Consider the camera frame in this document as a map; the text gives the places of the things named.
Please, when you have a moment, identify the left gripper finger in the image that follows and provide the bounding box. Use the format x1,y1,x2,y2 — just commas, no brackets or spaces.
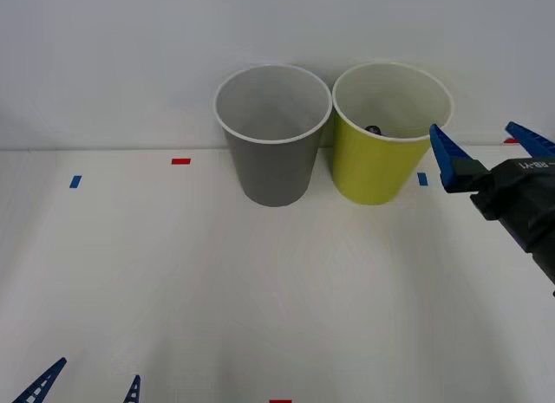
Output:
11,356,69,403
122,374,142,403

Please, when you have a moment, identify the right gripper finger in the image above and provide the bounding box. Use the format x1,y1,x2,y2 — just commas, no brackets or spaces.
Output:
428,123,493,194
504,120,555,158

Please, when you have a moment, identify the yellow-green plastic waste bin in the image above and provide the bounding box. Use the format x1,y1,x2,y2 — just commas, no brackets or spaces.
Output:
331,62,455,206

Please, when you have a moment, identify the grey plastic waste bin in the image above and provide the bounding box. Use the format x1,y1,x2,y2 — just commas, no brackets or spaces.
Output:
212,64,334,208

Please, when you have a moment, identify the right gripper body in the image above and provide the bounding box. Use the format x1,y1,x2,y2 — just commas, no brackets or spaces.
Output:
469,157,555,286

